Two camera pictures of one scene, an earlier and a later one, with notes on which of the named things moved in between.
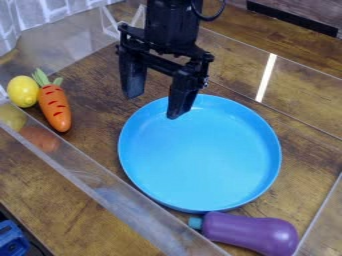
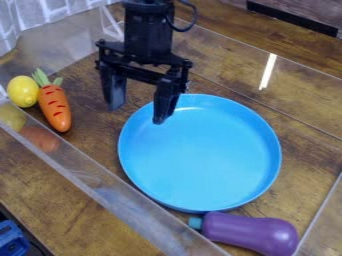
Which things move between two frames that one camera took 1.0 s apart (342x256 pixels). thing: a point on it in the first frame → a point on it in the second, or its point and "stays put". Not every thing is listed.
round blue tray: [206, 162] stays put
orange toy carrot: [54, 102] stays put
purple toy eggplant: [258, 235] stays put
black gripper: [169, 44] → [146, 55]
